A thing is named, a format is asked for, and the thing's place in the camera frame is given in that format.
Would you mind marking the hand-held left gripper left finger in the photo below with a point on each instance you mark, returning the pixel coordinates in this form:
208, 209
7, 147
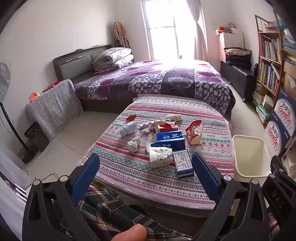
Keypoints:
85, 172

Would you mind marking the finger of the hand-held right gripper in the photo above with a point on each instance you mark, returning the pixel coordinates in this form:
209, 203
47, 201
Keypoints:
281, 168

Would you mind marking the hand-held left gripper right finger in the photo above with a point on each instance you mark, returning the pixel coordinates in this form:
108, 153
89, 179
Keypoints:
205, 172

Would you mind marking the blue white labelled box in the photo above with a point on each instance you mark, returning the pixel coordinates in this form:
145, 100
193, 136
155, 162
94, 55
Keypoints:
183, 163

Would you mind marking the white plastic trash bin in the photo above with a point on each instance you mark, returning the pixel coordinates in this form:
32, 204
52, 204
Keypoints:
252, 157

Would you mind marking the red snack bag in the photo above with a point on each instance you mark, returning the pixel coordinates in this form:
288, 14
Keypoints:
194, 133

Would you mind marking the blue carton box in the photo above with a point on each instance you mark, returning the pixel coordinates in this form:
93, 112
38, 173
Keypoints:
172, 146
170, 136

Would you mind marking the red white small box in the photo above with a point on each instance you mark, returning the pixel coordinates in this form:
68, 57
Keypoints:
166, 127

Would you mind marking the person's left hand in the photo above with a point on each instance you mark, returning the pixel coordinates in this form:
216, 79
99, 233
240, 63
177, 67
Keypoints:
129, 234

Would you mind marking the blue water carton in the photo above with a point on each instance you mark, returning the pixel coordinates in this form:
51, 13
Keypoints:
277, 136
285, 111

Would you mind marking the person's plaid trouser leg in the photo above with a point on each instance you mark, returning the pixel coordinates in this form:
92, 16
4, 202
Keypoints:
106, 208

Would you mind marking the striped patterned tablecloth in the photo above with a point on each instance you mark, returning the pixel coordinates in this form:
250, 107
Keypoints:
129, 176

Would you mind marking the crumpled white tissue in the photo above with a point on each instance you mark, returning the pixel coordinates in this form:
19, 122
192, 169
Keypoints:
133, 144

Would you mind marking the rolled white paper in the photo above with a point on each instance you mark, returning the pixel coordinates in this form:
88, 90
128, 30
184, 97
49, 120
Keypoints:
128, 128

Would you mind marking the black storage box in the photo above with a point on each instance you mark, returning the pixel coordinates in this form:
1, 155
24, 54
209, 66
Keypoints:
35, 136

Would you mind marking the pile of books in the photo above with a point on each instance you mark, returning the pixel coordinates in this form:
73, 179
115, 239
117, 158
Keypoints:
262, 109

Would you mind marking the crumpled stained tissue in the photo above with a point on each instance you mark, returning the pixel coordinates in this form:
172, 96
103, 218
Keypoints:
174, 117

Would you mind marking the brown orange wrapper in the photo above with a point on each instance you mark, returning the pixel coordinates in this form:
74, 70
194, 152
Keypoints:
130, 117

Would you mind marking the grey cloth covered chair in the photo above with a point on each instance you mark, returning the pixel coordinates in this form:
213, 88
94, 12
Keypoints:
53, 106

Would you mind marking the white printed board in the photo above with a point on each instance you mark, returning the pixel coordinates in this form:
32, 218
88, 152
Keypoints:
11, 166

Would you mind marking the white striped wrapper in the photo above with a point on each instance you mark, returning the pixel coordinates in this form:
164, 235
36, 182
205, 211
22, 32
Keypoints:
149, 123

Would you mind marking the wooden bookshelf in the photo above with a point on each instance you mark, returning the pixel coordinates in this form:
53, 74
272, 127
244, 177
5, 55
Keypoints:
281, 76

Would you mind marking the orange small item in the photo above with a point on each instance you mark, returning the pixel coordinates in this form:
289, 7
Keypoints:
34, 96

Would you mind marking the red cloth item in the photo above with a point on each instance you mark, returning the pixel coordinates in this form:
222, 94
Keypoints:
52, 86

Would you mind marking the brown cardboard box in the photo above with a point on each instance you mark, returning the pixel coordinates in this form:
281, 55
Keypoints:
290, 74

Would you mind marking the black leather bench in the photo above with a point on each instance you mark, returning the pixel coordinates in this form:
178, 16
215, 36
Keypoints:
238, 78

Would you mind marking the row of shelved books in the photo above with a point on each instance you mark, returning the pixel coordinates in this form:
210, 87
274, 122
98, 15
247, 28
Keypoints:
269, 69

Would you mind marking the purple patterned bed blanket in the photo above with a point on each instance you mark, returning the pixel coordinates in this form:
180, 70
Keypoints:
161, 78

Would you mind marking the dark bed headboard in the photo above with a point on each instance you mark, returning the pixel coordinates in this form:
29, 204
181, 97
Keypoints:
69, 62

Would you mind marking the folded floral quilt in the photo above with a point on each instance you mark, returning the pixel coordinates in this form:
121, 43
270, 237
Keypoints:
113, 59

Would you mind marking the stack of folded clothes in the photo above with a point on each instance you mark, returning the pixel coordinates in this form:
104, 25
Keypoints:
238, 58

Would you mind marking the standing fan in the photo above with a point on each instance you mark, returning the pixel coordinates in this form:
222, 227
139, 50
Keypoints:
4, 81

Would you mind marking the white cabinet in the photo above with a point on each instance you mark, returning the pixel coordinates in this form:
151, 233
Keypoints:
231, 42

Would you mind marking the pale curtain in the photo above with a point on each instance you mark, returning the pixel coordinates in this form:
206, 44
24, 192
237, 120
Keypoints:
198, 30

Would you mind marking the plaid bag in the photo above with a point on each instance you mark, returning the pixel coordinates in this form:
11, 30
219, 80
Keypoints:
120, 33

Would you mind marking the red plush item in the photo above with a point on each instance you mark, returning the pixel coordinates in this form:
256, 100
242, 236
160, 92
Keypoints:
223, 29

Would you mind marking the window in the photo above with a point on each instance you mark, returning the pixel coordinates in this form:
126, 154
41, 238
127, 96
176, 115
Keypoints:
161, 27

